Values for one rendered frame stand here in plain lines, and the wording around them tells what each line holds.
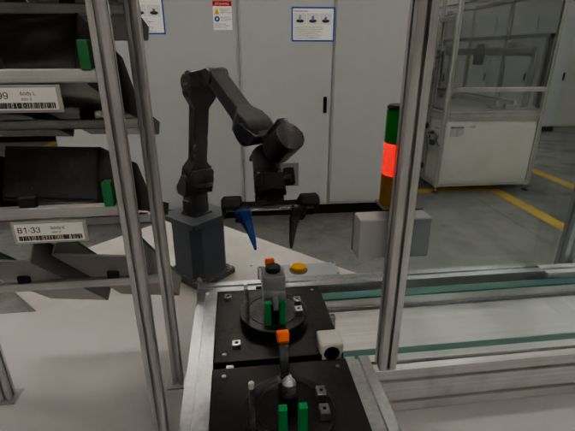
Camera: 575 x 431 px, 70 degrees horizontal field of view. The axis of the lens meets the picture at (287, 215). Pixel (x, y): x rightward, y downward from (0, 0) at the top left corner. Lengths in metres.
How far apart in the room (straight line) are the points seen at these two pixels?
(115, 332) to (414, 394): 0.69
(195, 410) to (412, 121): 0.56
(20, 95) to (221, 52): 3.22
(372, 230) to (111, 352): 0.66
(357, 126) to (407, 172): 3.29
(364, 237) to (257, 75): 3.13
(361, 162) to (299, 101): 0.83
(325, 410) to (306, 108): 3.31
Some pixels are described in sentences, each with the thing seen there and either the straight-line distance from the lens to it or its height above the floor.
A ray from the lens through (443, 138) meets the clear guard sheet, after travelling 0.65.
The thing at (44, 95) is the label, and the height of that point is 1.44.
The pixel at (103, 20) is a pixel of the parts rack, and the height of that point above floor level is 1.52.
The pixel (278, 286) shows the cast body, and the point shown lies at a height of 1.06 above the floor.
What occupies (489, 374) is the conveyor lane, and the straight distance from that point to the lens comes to 0.91.
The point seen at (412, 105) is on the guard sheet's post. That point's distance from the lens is 0.61.
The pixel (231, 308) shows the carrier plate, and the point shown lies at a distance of 0.93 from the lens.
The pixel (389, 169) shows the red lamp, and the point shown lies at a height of 1.32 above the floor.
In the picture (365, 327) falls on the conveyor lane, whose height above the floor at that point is 0.92.
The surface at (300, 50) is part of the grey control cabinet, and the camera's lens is 3.75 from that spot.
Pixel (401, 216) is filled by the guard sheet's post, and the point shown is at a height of 1.26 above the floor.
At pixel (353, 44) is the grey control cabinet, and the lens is 3.84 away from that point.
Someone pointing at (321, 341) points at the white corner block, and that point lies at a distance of 0.80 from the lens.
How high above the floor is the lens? 1.49
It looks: 22 degrees down
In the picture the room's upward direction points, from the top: straight up
